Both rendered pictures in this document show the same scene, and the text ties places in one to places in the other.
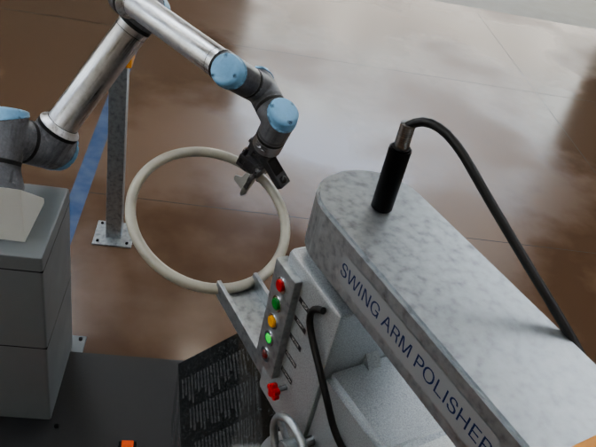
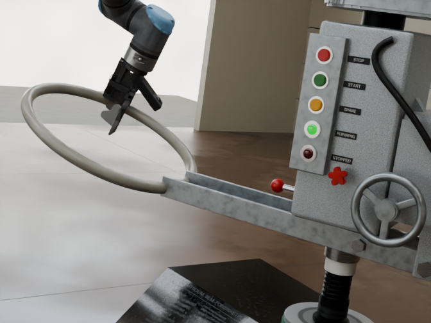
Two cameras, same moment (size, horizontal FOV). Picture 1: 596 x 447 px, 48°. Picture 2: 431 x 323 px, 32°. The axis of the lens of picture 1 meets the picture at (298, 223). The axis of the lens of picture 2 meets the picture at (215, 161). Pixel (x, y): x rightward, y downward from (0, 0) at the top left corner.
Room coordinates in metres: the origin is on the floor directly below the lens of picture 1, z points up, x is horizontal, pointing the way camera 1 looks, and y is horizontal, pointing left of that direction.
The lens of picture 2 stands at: (-0.31, 0.86, 1.51)
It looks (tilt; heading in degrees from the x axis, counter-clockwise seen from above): 11 degrees down; 334
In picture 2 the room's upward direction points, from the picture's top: 8 degrees clockwise
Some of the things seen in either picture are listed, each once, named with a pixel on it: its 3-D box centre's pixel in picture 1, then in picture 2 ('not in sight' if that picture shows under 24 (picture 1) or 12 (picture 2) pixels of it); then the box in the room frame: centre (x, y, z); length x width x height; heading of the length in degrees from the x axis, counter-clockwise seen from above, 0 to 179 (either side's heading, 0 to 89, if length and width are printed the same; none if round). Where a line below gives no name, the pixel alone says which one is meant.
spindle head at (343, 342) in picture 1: (356, 374); (399, 138); (0.95, -0.19, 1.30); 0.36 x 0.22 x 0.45; 37
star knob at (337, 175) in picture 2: (278, 388); (339, 175); (0.94, -0.04, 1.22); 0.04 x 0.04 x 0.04; 37
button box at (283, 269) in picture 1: (278, 319); (319, 104); (1.01, -0.01, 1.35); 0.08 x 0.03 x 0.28; 37
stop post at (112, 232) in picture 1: (116, 148); not in sight; (2.72, 0.94, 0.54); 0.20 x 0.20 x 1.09; 11
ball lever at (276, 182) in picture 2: not in sight; (287, 188); (1.08, -0.01, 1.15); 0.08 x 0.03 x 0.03; 37
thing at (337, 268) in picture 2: not in sight; (340, 263); (1.02, -0.14, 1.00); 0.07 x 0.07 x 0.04
